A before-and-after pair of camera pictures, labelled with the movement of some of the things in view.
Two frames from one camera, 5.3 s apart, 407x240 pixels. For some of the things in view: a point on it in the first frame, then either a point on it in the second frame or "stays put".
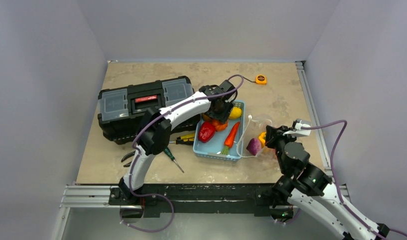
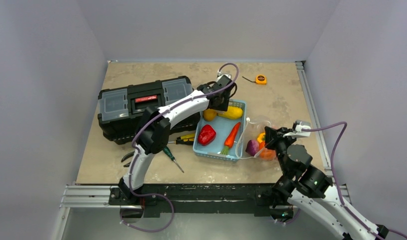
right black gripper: (272, 137) stays put
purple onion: (254, 146) stays put
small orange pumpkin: (219, 125) -> (267, 154)
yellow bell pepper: (262, 138) stays put
